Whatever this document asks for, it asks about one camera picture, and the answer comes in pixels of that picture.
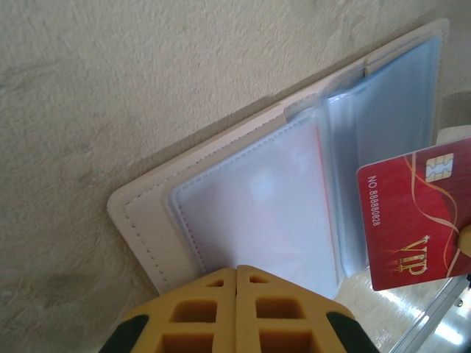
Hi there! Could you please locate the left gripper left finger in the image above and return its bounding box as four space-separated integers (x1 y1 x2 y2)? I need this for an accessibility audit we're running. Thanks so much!
98 267 237 353

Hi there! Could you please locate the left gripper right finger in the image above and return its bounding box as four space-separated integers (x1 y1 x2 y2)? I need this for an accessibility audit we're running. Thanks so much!
235 264 371 353

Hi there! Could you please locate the red VIP card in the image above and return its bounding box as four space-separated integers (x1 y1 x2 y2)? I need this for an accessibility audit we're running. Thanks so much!
355 136 471 292

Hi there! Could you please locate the beige card holder wallet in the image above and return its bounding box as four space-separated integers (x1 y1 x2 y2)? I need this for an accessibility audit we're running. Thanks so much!
106 17 451 299

